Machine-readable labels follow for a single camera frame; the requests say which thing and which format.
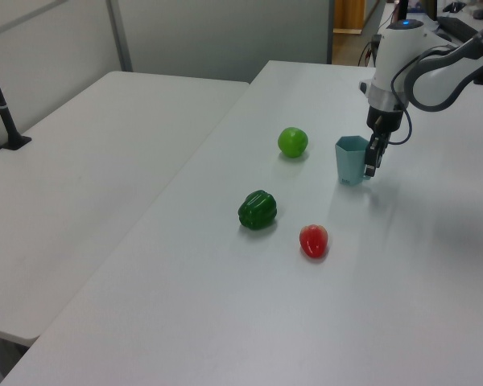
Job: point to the white side table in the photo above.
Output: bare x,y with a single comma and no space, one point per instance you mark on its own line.
84,181

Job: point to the dark green bell pepper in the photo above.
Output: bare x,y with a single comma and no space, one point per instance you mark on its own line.
257,210

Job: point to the light blue hexagonal mug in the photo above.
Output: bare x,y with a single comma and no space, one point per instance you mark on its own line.
349,163

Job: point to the grey partition post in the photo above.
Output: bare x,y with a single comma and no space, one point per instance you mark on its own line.
119,36

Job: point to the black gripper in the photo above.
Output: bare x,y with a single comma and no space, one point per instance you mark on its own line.
386,118

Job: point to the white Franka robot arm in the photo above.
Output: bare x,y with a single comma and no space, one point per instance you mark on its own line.
398,52

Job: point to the red bell pepper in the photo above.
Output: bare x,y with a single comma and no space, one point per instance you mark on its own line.
314,241

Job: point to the brown wooden door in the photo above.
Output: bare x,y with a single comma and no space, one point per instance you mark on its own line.
348,16

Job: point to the black camera stand pole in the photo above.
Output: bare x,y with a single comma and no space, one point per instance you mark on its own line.
2,108

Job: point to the black keyboard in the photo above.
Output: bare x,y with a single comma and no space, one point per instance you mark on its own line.
456,26

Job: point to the green apple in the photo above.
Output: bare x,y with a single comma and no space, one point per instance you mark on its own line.
292,142

